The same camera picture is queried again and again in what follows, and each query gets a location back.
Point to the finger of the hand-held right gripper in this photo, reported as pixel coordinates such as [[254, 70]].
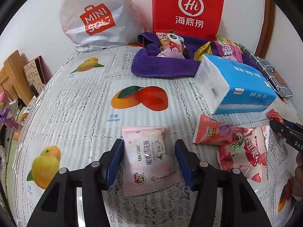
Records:
[[294, 127], [280, 128]]

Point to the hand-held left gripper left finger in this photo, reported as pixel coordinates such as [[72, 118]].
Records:
[[113, 163]]

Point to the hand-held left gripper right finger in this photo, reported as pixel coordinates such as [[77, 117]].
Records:
[[184, 163]]

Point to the red candy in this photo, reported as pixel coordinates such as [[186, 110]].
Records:
[[274, 116]]

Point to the pale pink snack packet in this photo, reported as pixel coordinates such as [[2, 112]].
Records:
[[151, 160]]

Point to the pink yellow snack packet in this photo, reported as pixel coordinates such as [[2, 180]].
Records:
[[227, 49]]

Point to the person's right hand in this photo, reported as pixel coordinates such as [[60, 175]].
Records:
[[299, 167]]

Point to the orange red snack packet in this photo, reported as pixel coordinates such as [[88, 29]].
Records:
[[208, 132]]

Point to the fruit print tablecloth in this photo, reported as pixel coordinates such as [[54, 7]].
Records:
[[94, 127]]

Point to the grey checked cloth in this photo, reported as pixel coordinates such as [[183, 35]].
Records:
[[277, 82]]

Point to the red white jelly packet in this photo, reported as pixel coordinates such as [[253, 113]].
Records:
[[241, 158]]

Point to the blue tissue pack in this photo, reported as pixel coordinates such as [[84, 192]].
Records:
[[243, 80]]

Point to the purple towel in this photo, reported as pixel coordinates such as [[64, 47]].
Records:
[[153, 66]]

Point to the yellow chip bag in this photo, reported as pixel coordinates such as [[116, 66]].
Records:
[[224, 39]]

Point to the panda print snack packet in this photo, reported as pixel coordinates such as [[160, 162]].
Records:
[[174, 49]]

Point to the purple wrapped item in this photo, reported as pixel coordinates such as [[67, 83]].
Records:
[[7, 120]]

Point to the patterned book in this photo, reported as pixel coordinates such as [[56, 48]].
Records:
[[35, 75]]

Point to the brown white snack packet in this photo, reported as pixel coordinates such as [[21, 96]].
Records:
[[163, 39]]

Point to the white plastic shopping bag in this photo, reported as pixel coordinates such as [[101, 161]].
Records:
[[106, 35]]

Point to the pink soft toy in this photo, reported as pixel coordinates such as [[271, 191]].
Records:
[[2, 97]]

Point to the wooden chair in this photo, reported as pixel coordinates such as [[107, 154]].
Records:
[[14, 75]]

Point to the red Hi paper bag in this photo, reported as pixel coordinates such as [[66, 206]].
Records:
[[170, 4]]

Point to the wooden door frame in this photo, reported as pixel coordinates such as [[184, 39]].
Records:
[[268, 23]]

